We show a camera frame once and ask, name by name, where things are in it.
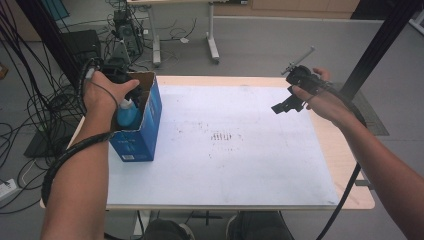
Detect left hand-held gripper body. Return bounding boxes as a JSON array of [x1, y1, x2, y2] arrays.
[[99, 39, 135, 83]]

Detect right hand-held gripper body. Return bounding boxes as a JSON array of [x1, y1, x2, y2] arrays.
[[280, 45, 334, 113]]

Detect blue detergent bottle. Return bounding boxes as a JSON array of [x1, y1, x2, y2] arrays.
[[116, 98, 143, 130]]

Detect blue cardboard box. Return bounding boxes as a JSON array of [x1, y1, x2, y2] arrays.
[[108, 70, 163, 163]]

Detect person's left hand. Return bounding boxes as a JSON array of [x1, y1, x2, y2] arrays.
[[82, 70, 141, 116]]

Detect person's right hand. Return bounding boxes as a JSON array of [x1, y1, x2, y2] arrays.
[[292, 66, 354, 127]]

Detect computer tower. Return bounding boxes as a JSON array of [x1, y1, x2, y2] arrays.
[[113, 9, 144, 56]]

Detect black case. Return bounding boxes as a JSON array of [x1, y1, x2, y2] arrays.
[[61, 29, 103, 68]]

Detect wooden cabinet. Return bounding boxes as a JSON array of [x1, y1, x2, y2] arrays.
[[213, 0, 362, 20]]

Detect white paper sheet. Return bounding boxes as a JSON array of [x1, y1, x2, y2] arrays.
[[106, 84, 340, 207]]

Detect teal board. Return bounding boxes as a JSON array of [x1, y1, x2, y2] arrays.
[[41, 0, 70, 22]]

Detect person's right leg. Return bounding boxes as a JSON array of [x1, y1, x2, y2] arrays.
[[226, 210, 296, 240]]

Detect white table leg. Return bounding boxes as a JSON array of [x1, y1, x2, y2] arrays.
[[133, 209, 152, 236]]

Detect white power strip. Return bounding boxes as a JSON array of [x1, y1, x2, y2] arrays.
[[0, 178, 18, 202]]

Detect tangle of black floor cables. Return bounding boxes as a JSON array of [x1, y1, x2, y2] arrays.
[[0, 0, 201, 214]]

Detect black metal frame post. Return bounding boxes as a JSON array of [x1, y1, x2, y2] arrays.
[[338, 0, 424, 101], [14, 0, 88, 96]]

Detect white desk frame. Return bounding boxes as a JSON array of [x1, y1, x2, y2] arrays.
[[126, 0, 249, 66]]

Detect smooth black cable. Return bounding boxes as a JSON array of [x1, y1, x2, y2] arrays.
[[314, 79, 368, 240]]

